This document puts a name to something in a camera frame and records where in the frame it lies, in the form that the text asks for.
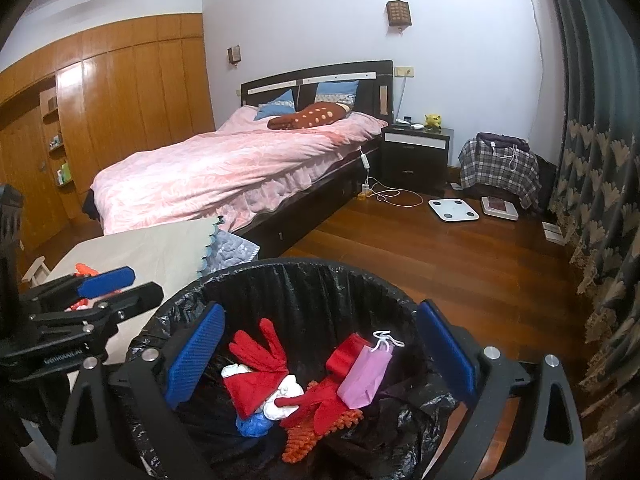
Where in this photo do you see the white bathroom scale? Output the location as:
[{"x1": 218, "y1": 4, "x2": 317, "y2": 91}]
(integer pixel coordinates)
[{"x1": 428, "y1": 197, "x2": 480, "y2": 222}]

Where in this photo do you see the plaid cloth on chair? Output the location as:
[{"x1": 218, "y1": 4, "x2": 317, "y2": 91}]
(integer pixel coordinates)
[{"x1": 459, "y1": 137, "x2": 541, "y2": 211}]

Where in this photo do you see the dark wooden bed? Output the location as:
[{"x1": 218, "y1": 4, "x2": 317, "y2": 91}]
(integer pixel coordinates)
[{"x1": 82, "y1": 60, "x2": 396, "y2": 262}]

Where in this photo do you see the blue quilted cloth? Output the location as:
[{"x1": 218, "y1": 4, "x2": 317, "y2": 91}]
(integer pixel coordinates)
[{"x1": 197, "y1": 229, "x2": 261, "y2": 279}]

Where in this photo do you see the patterned grey curtain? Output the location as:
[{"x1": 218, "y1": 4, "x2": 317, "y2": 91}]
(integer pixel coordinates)
[{"x1": 537, "y1": 0, "x2": 640, "y2": 463}]

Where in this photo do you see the blue patterned pillow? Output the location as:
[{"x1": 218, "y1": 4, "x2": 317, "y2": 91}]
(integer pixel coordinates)
[{"x1": 315, "y1": 80, "x2": 360, "y2": 109}]

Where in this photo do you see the dark purple garment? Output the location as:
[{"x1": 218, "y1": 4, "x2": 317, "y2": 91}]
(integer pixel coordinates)
[{"x1": 476, "y1": 132, "x2": 530, "y2": 151}]

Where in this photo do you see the scale with dark centre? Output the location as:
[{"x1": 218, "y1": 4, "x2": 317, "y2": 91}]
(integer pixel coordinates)
[{"x1": 481, "y1": 196, "x2": 520, "y2": 221}]

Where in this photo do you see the wooden wardrobe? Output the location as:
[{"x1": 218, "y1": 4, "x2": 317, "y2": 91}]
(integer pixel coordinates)
[{"x1": 0, "y1": 12, "x2": 217, "y2": 252}]

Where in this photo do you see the large wooden wall lamp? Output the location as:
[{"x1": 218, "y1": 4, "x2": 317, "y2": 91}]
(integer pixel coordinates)
[{"x1": 386, "y1": 0, "x2": 414, "y2": 31}]

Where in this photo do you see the red dotted pillow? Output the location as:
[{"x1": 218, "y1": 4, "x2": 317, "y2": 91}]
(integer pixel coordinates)
[{"x1": 267, "y1": 101, "x2": 351, "y2": 131}]

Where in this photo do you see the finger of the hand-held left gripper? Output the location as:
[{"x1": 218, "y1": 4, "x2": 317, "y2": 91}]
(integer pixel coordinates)
[
  {"x1": 27, "y1": 281, "x2": 165, "y2": 336},
  {"x1": 20, "y1": 266, "x2": 136, "y2": 313}
]

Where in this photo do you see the large orange foam net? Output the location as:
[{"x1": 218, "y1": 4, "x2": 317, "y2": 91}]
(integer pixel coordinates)
[{"x1": 281, "y1": 407, "x2": 365, "y2": 465}]

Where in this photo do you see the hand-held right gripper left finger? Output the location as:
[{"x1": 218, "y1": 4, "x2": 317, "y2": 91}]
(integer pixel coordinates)
[{"x1": 54, "y1": 301, "x2": 227, "y2": 480}]

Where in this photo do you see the pink paper bag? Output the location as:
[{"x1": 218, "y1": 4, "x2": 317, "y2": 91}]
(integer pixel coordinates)
[{"x1": 336, "y1": 330, "x2": 406, "y2": 410}]

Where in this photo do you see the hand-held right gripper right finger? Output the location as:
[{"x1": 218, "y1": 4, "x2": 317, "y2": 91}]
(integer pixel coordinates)
[{"x1": 417, "y1": 300, "x2": 587, "y2": 480}]

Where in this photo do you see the blue plastic bag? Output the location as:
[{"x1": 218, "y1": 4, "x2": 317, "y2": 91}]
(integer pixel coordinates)
[{"x1": 235, "y1": 411, "x2": 275, "y2": 439}]

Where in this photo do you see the dark nightstand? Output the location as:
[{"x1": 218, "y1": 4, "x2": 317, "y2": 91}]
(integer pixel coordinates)
[{"x1": 381, "y1": 125, "x2": 455, "y2": 199}]

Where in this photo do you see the bin with black bag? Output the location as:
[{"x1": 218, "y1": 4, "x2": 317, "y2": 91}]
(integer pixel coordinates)
[{"x1": 125, "y1": 257, "x2": 521, "y2": 480}]

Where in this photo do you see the white tissue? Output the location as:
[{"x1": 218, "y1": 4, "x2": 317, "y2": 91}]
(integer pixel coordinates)
[{"x1": 262, "y1": 375, "x2": 304, "y2": 421}]

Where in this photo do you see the small white stool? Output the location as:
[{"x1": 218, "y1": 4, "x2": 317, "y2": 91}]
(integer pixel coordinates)
[{"x1": 21, "y1": 256, "x2": 51, "y2": 282}]

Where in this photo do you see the red glove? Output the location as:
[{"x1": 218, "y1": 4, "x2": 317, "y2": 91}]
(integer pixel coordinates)
[
  {"x1": 276, "y1": 377, "x2": 357, "y2": 435},
  {"x1": 229, "y1": 317, "x2": 289, "y2": 374}
]

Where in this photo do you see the pink blanket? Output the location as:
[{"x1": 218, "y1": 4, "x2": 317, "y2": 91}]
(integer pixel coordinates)
[{"x1": 90, "y1": 105, "x2": 389, "y2": 234}]

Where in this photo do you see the white cable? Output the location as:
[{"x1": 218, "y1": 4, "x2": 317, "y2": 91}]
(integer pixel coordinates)
[{"x1": 367, "y1": 176, "x2": 424, "y2": 209}]

